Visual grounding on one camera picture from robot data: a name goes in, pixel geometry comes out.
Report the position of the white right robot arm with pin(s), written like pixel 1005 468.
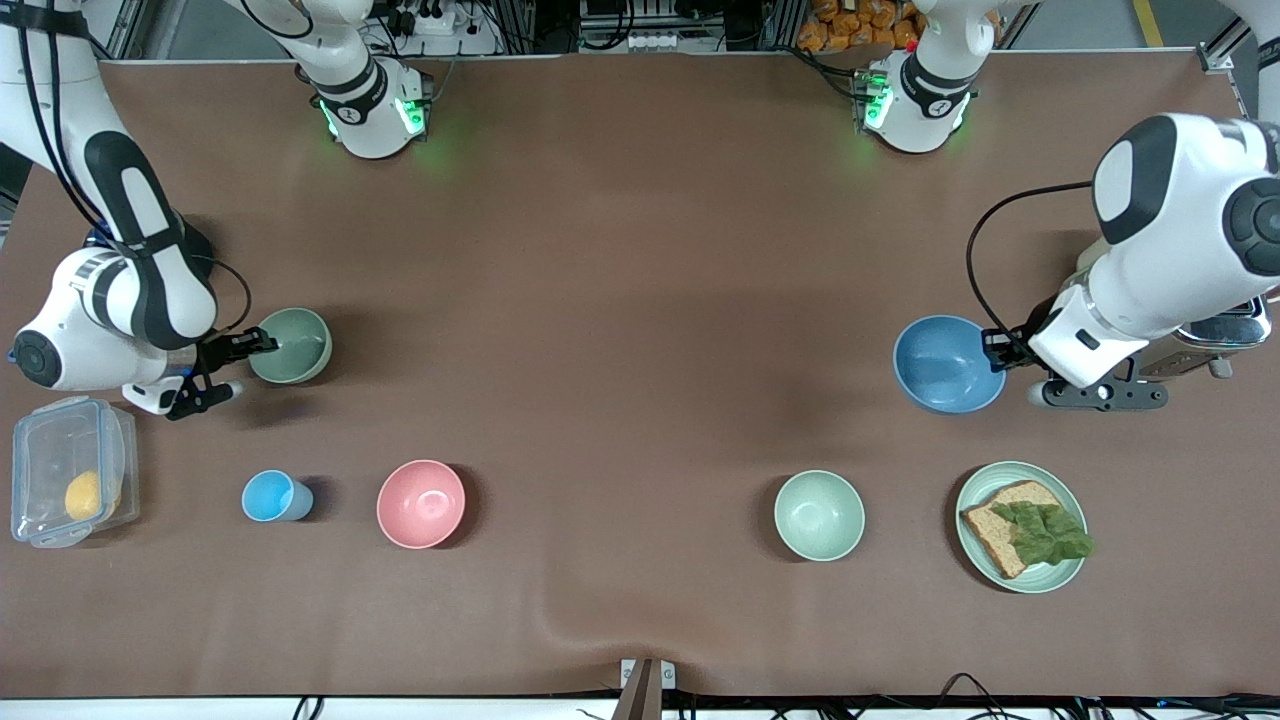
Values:
pixel 60 340

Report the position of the white power strip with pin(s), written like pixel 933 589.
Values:
pixel 430 22
pixel 660 41

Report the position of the light blue cup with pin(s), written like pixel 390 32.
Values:
pixel 268 497

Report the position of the clear plastic lidded container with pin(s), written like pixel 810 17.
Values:
pixel 45 450

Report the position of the brown bread slice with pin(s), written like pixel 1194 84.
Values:
pixel 1000 535

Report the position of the beige metal toaster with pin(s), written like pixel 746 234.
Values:
pixel 1230 332

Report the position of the orange snack bag pile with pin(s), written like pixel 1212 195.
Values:
pixel 850 25

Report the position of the dull green bowl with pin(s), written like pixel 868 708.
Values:
pixel 300 350

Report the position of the metal table edge bracket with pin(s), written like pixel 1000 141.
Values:
pixel 648 685

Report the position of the aluminium frame post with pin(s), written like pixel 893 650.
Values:
pixel 1215 55

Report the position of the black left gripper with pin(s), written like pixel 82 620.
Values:
pixel 1012 346

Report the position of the pale green bowl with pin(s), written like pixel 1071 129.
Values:
pixel 820 515

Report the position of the brown table cover mat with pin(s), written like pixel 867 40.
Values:
pixel 640 250

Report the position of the blue bowl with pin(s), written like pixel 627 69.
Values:
pixel 940 365

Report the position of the green plate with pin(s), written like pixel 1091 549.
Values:
pixel 1070 575

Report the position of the pink bowl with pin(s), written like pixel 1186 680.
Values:
pixel 420 505

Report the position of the green lettuce leaf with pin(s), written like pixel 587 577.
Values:
pixel 1045 535

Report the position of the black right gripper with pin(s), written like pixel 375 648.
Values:
pixel 222 351

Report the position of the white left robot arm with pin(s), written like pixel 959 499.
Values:
pixel 1180 250

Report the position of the yellow fruit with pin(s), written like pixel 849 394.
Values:
pixel 84 496

